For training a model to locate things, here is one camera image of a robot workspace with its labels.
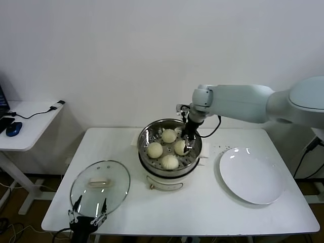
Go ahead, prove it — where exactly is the white steamed baozi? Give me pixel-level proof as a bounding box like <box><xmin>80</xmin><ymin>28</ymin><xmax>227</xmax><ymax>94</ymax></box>
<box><xmin>160</xmin><ymin>154</ymin><xmax>179</xmax><ymax>171</ymax></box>
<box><xmin>161</xmin><ymin>128</ymin><xmax>177</xmax><ymax>144</ymax></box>
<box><xmin>146</xmin><ymin>142</ymin><xmax>164</xmax><ymax>159</ymax></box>
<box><xmin>173</xmin><ymin>140</ymin><xmax>190</xmax><ymax>156</ymax></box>

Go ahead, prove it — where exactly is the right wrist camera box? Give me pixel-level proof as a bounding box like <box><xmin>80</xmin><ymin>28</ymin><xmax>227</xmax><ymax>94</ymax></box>
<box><xmin>176</xmin><ymin>103</ymin><xmax>190</xmax><ymax>117</ymax></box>

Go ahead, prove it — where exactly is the dark laptop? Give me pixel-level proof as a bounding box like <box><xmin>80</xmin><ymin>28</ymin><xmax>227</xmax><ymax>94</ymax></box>
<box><xmin>0</xmin><ymin>85</ymin><xmax>11</xmax><ymax>117</ymax></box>

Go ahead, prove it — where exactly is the blue computer mouse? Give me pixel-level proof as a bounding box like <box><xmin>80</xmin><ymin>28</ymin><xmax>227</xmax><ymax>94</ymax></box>
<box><xmin>5</xmin><ymin>121</ymin><xmax>23</xmax><ymax>138</ymax></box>

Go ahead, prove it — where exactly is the black floor cable bundle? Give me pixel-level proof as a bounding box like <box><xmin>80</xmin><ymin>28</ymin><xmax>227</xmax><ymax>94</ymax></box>
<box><xmin>0</xmin><ymin>217</ymin><xmax>33</xmax><ymax>243</ymax></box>

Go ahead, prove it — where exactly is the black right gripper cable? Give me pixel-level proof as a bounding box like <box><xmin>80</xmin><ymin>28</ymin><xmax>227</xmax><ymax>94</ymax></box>
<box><xmin>198</xmin><ymin>115</ymin><xmax>221</xmax><ymax>139</ymax></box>

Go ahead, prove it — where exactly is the white electric cooker pot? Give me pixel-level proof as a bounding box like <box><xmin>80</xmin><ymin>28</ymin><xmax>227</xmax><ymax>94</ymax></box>
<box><xmin>130</xmin><ymin>133</ymin><xmax>211</xmax><ymax>191</ymax></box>

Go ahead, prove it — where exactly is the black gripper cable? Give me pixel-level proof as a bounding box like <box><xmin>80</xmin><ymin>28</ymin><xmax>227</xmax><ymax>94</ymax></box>
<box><xmin>52</xmin><ymin>227</ymin><xmax>74</xmax><ymax>243</ymax></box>
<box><xmin>198</xmin><ymin>115</ymin><xmax>221</xmax><ymax>139</ymax></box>

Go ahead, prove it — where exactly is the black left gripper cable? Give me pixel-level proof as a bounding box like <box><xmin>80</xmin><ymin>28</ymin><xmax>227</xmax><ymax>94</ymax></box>
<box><xmin>52</xmin><ymin>227</ymin><xmax>74</xmax><ymax>243</ymax></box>

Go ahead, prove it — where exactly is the stainless steel steamer basket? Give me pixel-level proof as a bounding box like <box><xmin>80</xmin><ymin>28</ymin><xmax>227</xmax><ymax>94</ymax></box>
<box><xmin>137</xmin><ymin>118</ymin><xmax>204</xmax><ymax>178</ymax></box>

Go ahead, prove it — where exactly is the black cable with plug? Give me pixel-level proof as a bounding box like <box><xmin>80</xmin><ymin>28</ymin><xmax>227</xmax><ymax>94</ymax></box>
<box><xmin>293</xmin><ymin>136</ymin><xmax>324</xmax><ymax>178</ymax></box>

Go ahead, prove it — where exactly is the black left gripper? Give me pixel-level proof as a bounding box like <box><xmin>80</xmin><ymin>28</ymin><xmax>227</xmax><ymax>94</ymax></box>
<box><xmin>67</xmin><ymin>194</ymin><xmax>108</xmax><ymax>243</ymax></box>

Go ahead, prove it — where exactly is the white side desk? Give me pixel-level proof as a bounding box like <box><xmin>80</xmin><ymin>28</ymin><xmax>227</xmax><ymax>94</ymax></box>
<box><xmin>0</xmin><ymin>101</ymin><xmax>65</xmax><ymax>216</ymax></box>

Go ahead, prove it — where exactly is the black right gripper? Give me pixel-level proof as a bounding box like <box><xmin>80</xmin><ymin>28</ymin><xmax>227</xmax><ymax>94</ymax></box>
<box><xmin>182</xmin><ymin>118</ymin><xmax>204</xmax><ymax>156</ymax></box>

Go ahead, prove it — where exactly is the white round plate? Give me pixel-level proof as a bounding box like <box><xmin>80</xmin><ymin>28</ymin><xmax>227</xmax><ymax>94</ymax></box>
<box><xmin>218</xmin><ymin>147</ymin><xmax>285</xmax><ymax>205</ymax></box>

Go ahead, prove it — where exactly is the glass lid with white handle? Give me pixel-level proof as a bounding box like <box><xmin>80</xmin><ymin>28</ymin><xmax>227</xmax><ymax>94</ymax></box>
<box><xmin>70</xmin><ymin>159</ymin><xmax>131</xmax><ymax>219</ymax></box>

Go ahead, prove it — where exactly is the black adapter cable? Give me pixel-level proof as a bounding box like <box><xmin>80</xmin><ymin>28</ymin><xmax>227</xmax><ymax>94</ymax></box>
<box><xmin>8</xmin><ymin>105</ymin><xmax>58</xmax><ymax>120</ymax></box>

